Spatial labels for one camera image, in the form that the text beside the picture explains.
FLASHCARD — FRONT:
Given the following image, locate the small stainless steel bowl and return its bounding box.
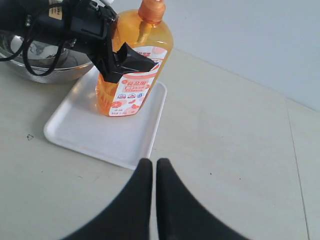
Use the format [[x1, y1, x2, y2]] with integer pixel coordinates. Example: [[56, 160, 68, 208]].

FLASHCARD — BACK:
[[8, 35, 59, 60]]

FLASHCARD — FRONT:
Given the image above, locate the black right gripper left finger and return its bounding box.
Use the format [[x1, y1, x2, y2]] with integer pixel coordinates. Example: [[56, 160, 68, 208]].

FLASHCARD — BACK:
[[64, 158, 153, 240]]

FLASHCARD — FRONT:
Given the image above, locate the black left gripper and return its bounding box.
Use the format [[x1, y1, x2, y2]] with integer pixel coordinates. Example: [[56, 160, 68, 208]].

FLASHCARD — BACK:
[[37, 0, 155, 83]]

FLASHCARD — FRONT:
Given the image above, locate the white rectangular plastic tray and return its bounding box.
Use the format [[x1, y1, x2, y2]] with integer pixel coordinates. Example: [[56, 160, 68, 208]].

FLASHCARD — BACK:
[[43, 67, 167, 170]]

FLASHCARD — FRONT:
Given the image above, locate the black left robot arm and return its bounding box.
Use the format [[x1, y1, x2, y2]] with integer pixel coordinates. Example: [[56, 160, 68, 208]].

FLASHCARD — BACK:
[[0, 0, 156, 84]]

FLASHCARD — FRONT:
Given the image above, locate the steel mesh colander basket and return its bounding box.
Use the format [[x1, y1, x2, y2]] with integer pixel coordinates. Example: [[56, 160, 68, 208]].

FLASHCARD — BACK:
[[0, 29, 96, 85]]

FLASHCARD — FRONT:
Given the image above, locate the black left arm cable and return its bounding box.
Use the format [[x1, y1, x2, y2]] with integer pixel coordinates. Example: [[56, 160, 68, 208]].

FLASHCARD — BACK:
[[0, 0, 76, 77]]

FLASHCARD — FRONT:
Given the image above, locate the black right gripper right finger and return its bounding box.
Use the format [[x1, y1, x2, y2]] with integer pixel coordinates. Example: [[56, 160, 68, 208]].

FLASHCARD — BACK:
[[156, 158, 247, 240]]

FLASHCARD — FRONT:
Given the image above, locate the orange pump soap bottle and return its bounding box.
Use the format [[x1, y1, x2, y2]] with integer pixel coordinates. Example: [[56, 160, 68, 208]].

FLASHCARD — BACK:
[[96, 0, 174, 117]]

